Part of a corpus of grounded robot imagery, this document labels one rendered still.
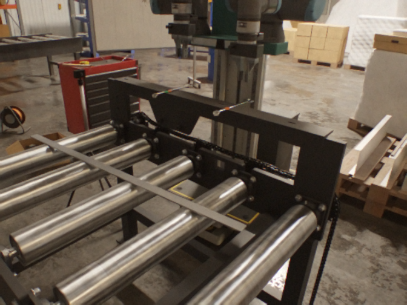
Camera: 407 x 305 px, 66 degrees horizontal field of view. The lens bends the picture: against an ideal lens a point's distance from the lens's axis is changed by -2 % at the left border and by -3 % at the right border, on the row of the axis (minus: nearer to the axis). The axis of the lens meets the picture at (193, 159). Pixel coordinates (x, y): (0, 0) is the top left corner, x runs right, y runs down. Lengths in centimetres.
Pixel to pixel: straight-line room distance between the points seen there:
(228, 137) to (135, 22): 407
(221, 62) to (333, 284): 156
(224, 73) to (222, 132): 42
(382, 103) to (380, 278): 268
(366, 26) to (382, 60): 481
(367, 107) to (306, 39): 519
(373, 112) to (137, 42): 393
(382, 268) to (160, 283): 147
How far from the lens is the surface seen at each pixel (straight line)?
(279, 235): 107
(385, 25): 930
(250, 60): 136
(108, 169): 141
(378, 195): 295
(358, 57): 945
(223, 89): 215
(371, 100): 473
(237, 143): 225
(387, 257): 266
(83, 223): 119
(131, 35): 603
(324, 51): 954
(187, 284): 107
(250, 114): 130
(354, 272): 244
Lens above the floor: 158
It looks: 27 degrees down
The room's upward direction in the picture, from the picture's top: 1 degrees clockwise
